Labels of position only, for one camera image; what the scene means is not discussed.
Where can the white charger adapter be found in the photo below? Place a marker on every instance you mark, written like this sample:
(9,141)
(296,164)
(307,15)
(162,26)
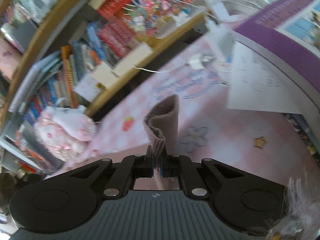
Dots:
(220,40)

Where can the wooden bookshelf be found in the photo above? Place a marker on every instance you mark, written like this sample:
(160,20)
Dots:
(98,106)

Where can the clear plastic card box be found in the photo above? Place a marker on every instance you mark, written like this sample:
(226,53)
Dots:
(87,88)

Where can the white pen holder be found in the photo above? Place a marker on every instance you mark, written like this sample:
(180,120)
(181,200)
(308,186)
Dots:
(103,73)

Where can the white paper sheet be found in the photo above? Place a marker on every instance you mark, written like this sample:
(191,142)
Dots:
(255,85)

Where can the fluffy sleeve cuff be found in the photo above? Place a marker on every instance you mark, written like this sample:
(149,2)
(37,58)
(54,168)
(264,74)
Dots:
(300,205)

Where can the colourful flower ornament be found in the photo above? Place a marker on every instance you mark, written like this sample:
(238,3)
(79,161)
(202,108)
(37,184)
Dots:
(160,7)

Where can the pink checked desk mat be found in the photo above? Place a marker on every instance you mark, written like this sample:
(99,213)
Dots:
(225,142)

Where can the white flat box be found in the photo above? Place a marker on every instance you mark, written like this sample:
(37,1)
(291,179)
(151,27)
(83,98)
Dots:
(132,60)

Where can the purple cover book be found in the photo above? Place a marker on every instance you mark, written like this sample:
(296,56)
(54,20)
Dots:
(287,45)

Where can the white pink plush bunny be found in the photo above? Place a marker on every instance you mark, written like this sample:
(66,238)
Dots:
(65,130)

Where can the row of red books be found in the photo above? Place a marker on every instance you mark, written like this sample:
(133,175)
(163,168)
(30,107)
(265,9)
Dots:
(117,37)

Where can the purple and brown knit garment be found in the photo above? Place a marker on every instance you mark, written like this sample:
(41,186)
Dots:
(167,120)

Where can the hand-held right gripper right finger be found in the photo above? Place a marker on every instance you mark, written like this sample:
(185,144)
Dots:
(163,167)

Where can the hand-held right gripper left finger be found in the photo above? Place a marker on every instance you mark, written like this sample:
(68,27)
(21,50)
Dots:
(149,166)

